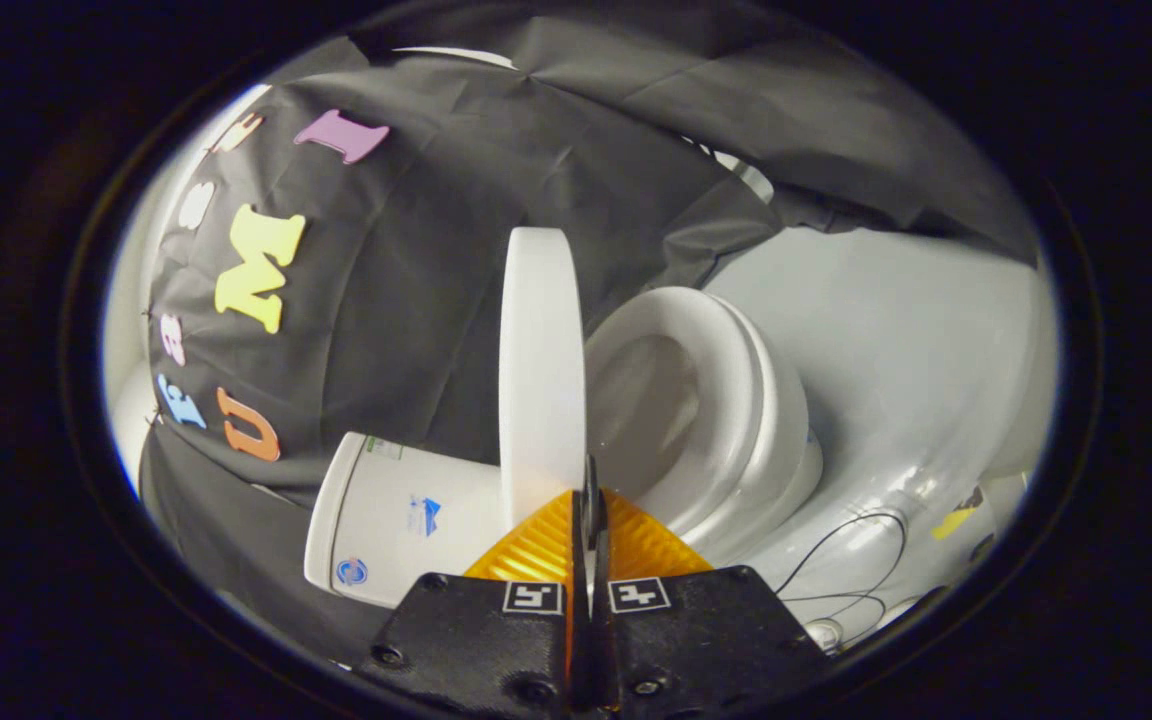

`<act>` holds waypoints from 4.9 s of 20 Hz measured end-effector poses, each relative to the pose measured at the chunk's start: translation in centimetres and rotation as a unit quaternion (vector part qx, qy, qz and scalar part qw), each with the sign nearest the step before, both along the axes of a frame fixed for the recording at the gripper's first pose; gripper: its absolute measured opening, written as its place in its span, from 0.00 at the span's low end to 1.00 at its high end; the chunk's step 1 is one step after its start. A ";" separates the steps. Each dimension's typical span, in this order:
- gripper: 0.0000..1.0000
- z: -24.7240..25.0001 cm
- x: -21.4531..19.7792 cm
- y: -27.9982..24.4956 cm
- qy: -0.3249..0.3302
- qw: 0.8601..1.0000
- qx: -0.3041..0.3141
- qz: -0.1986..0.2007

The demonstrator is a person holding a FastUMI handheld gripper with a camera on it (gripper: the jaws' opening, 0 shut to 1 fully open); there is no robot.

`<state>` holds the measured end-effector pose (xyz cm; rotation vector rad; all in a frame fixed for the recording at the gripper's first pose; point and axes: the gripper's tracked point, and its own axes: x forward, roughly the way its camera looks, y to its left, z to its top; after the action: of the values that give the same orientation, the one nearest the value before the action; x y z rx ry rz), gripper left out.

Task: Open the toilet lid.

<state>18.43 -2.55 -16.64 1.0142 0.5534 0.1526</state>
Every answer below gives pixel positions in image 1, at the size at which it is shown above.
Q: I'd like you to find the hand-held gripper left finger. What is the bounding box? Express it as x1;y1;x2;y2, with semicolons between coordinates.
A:
354;488;593;719

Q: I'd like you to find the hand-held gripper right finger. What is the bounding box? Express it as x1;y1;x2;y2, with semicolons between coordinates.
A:
591;488;832;718

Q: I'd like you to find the white toilet lid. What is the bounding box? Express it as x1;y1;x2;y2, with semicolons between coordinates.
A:
497;226;599;546

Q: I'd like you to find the white ceramic toilet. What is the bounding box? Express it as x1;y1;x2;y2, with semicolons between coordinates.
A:
303;287;825;609

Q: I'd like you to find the white toilet tank cover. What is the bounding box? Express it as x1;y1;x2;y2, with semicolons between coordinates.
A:
303;431;369;593

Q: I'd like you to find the white toilet seat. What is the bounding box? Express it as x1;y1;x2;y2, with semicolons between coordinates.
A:
585;286;813;533

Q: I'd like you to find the yellow tape piece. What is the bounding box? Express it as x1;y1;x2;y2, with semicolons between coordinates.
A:
930;487;986;542

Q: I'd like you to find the black backdrop cloth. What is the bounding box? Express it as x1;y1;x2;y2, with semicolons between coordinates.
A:
136;5;1039;641

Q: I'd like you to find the thin black cable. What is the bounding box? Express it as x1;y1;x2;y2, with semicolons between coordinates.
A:
773;509;910;647

